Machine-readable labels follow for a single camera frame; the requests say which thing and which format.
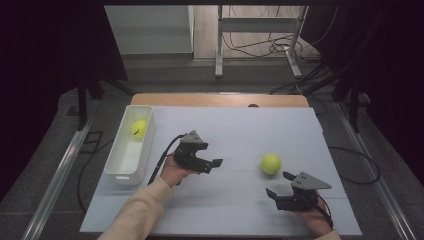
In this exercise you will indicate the white plastic bin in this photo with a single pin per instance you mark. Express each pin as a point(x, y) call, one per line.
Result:
point(128, 160)

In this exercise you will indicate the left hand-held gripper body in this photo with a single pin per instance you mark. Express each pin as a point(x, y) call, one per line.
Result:
point(191, 156)

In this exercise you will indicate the black stand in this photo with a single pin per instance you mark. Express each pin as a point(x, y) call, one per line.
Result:
point(354, 106)
point(82, 106)

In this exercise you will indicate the white cabinet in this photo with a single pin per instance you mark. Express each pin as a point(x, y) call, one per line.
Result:
point(150, 30)

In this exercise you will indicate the white metal desk frame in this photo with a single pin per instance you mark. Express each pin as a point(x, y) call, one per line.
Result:
point(256, 25)

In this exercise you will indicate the white table mat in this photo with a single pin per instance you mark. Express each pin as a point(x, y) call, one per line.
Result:
point(240, 130)

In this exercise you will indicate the dark curtain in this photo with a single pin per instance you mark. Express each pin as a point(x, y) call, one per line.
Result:
point(393, 66)
point(40, 50)

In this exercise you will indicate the aluminium floor rail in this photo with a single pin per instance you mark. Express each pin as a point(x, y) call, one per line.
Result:
point(376, 186)
point(56, 186)

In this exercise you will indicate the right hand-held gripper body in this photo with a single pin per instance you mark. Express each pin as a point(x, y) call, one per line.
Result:
point(298, 200)

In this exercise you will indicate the person's left hand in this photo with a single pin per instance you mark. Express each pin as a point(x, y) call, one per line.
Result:
point(173, 173)

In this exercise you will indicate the person's right hand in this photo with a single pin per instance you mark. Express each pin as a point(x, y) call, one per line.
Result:
point(311, 220)

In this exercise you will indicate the plain yellow tennis ball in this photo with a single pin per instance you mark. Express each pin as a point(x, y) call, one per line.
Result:
point(270, 163)

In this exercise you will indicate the tennis ball with black mark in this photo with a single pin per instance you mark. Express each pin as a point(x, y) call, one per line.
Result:
point(139, 129)

